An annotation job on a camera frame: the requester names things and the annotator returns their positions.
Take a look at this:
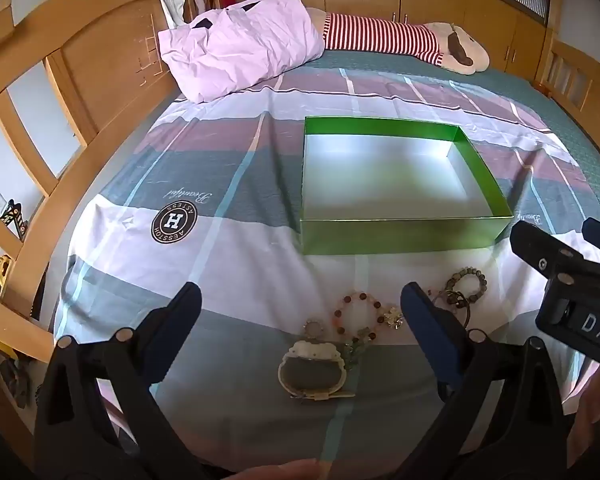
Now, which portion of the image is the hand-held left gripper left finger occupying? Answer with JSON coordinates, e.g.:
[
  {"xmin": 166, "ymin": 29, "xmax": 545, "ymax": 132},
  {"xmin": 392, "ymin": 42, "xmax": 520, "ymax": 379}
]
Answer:
[{"xmin": 34, "ymin": 281, "xmax": 211, "ymax": 480}]

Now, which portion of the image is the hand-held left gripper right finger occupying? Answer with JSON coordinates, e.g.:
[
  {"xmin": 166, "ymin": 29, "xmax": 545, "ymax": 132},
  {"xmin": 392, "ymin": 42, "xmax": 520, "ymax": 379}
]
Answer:
[{"xmin": 400, "ymin": 282, "xmax": 581, "ymax": 480}]

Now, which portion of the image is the bronze bangle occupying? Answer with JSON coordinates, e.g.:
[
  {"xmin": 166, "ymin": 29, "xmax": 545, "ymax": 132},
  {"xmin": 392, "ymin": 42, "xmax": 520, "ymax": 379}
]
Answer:
[{"xmin": 432, "ymin": 287, "xmax": 474, "ymax": 332}]

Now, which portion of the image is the dark beaded bracelet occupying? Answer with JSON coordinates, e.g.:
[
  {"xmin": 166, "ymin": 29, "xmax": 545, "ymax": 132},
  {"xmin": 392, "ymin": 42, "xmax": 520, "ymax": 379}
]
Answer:
[{"xmin": 447, "ymin": 267, "xmax": 489, "ymax": 300}]

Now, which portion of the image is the red beaded bracelet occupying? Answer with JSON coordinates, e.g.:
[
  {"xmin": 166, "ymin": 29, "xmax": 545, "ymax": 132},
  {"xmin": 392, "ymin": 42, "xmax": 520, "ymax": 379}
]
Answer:
[{"xmin": 336, "ymin": 291, "xmax": 387, "ymax": 343}]

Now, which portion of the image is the white wrist watch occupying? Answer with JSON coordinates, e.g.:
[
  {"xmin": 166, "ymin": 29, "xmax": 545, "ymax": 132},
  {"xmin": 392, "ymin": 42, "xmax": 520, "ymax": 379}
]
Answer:
[{"xmin": 278, "ymin": 341, "xmax": 356, "ymax": 402}]

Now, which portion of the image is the green cardboard box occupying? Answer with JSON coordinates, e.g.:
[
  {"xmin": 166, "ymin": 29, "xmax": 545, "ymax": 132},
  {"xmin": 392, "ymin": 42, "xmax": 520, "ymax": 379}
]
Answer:
[{"xmin": 300, "ymin": 116, "xmax": 515, "ymax": 257}]

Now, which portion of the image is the person's right hand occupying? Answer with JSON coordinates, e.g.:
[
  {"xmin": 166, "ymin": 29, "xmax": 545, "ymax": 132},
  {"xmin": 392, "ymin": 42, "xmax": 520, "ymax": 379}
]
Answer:
[{"xmin": 574, "ymin": 367, "xmax": 600, "ymax": 443}]

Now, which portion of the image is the striped printed bed sheet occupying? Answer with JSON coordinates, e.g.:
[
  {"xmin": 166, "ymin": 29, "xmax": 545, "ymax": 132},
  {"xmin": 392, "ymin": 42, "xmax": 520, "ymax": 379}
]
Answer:
[{"xmin": 52, "ymin": 52, "xmax": 600, "ymax": 480}]

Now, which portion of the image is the green bead tassel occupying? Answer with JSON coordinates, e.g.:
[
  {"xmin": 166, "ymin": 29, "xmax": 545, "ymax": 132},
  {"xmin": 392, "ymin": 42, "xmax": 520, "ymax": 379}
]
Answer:
[{"xmin": 342, "ymin": 328, "xmax": 377, "ymax": 368}]

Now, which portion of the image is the wooden bed footboard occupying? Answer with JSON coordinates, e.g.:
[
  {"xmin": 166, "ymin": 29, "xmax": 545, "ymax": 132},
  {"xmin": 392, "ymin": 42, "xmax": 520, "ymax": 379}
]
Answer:
[{"xmin": 532, "ymin": 35, "xmax": 600, "ymax": 173}]

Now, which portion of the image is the black yellow toy crane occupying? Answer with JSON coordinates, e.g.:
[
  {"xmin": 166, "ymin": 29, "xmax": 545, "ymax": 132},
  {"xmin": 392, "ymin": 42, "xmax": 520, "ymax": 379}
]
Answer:
[{"xmin": 0, "ymin": 200, "xmax": 29, "ymax": 242}]

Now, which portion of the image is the striped plush toy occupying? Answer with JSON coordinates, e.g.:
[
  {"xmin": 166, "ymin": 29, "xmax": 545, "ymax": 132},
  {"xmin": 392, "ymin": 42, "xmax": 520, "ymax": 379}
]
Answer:
[{"xmin": 307, "ymin": 7, "xmax": 491, "ymax": 77}]

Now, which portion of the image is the wooden bed headboard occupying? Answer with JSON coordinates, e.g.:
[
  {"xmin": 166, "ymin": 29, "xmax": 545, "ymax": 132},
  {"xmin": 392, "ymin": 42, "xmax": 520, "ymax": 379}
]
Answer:
[{"xmin": 0, "ymin": 0, "xmax": 183, "ymax": 461}]

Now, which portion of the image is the small metal ring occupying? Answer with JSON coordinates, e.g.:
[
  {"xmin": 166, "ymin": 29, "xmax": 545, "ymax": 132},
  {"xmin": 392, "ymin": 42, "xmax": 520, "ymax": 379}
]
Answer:
[{"xmin": 302, "ymin": 319, "xmax": 326, "ymax": 343}]

